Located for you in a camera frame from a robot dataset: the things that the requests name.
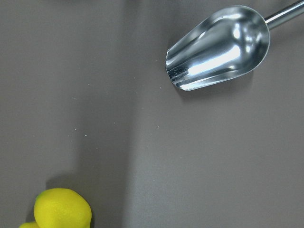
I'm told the yellow lemon outer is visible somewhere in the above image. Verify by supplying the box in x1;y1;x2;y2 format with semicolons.
34;188;92;228

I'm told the yellow lemon near plate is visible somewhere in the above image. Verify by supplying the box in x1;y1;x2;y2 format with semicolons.
19;221;39;228

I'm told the metal ice scoop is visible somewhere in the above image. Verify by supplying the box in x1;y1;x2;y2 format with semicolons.
165;0;304;91

